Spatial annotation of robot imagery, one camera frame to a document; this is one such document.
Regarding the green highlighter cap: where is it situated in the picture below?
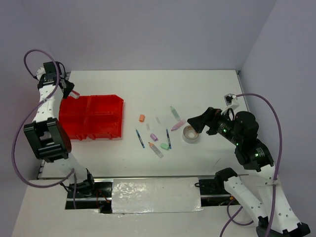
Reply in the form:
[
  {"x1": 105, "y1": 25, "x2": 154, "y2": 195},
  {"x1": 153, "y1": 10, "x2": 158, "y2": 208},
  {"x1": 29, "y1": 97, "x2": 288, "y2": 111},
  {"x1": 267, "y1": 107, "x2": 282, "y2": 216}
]
[{"x1": 160, "y1": 143, "x2": 169, "y2": 151}]

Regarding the orange highlighter cap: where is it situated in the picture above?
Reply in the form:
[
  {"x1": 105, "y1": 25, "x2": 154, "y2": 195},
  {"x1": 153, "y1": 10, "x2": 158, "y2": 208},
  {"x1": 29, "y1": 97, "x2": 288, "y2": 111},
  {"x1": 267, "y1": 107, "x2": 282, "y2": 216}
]
[{"x1": 139, "y1": 115, "x2": 145, "y2": 122}]

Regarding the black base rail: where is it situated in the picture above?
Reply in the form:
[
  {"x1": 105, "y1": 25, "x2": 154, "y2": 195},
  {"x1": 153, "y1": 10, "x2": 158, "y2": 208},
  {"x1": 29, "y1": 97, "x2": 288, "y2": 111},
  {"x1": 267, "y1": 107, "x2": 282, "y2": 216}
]
[{"x1": 64, "y1": 178, "x2": 239, "y2": 214}]

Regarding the green highlighter pen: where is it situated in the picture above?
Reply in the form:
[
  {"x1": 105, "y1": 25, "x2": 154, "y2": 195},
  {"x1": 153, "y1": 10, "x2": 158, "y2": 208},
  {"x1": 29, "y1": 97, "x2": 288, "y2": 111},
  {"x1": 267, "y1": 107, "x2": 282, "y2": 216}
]
[{"x1": 170, "y1": 106, "x2": 181, "y2": 121}]

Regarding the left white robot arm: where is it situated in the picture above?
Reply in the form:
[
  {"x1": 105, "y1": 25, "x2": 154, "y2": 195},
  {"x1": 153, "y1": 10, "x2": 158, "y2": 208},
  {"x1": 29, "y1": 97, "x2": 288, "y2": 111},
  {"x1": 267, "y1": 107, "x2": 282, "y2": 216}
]
[{"x1": 23, "y1": 62, "x2": 97, "y2": 197}]

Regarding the purple highlighter cap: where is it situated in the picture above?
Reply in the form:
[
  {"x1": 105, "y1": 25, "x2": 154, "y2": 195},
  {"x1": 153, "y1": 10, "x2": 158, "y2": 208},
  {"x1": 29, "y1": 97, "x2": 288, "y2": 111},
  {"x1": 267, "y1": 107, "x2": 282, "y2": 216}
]
[{"x1": 150, "y1": 133, "x2": 158, "y2": 141}]

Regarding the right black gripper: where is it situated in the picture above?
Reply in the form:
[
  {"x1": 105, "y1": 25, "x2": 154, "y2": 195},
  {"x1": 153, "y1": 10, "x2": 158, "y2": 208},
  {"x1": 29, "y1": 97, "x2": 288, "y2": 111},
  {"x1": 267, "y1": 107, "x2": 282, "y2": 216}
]
[{"x1": 187, "y1": 106, "x2": 242, "y2": 145}]

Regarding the orange highlighter pen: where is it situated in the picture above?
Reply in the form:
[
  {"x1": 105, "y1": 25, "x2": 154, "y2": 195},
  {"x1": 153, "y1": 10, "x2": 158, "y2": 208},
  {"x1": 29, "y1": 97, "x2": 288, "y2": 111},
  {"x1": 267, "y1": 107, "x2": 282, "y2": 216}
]
[{"x1": 149, "y1": 142, "x2": 163, "y2": 158}]

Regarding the pink highlighter pen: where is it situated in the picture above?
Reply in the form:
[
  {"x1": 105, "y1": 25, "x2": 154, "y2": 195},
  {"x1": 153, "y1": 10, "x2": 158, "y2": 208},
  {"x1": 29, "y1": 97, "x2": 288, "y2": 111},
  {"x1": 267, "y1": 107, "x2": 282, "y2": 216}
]
[{"x1": 171, "y1": 119, "x2": 186, "y2": 131}]

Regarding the blue gel pen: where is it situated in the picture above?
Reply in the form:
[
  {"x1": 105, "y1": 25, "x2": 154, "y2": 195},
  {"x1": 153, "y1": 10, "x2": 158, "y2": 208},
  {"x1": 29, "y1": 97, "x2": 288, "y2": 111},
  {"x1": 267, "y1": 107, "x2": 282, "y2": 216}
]
[
  {"x1": 135, "y1": 129, "x2": 145, "y2": 148},
  {"x1": 166, "y1": 129, "x2": 172, "y2": 149}
]

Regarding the right blue gel pen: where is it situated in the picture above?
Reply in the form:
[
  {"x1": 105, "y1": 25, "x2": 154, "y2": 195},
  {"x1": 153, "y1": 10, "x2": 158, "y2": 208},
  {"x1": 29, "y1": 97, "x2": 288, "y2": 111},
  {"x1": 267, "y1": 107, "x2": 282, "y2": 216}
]
[{"x1": 166, "y1": 129, "x2": 172, "y2": 149}]

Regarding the large clear tape roll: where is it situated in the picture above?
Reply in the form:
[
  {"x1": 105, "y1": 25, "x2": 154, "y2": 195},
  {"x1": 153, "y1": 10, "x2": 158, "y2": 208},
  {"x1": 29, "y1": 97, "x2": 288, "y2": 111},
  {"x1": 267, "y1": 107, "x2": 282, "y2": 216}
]
[{"x1": 182, "y1": 125, "x2": 199, "y2": 144}]

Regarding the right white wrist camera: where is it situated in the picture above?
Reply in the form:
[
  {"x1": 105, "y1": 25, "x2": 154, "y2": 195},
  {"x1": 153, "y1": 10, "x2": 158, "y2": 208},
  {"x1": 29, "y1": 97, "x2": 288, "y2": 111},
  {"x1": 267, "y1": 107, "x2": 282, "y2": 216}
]
[{"x1": 221, "y1": 94, "x2": 239, "y2": 115}]

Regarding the left blue gel pen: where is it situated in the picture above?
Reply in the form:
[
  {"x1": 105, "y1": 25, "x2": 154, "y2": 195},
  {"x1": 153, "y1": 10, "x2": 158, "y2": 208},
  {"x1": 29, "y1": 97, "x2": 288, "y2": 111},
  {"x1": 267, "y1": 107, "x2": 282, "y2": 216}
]
[{"x1": 135, "y1": 129, "x2": 145, "y2": 148}]

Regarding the red compartment storage bin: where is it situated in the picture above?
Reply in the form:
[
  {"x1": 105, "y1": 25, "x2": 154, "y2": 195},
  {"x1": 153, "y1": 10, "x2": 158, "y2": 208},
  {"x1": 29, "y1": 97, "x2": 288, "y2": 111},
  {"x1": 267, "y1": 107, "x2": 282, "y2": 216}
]
[{"x1": 59, "y1": 95, "x2": 124, "y2": 141}]

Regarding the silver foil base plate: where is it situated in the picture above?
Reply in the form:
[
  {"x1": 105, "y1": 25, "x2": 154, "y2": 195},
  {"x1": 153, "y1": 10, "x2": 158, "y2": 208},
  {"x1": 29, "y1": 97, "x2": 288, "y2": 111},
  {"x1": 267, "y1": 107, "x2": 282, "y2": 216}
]
[{"x1": 112, "y1": 177, "x2": 202, "y2": 214}]

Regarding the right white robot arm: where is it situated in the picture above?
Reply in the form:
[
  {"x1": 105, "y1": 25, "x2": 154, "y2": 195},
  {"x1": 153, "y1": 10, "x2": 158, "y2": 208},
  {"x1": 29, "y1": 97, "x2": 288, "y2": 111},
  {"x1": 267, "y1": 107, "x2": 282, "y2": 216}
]
[{"x1": 187, "y1": 107, "x2": 311, "y2": 237}]

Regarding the blue cap glue bottle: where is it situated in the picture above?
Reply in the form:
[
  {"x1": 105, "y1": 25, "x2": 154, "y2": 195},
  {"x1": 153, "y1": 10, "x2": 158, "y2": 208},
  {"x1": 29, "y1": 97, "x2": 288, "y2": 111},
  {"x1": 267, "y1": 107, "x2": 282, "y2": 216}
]
[{"x1": 69, "y1": 91, "x2": 80, "y2": 99}]

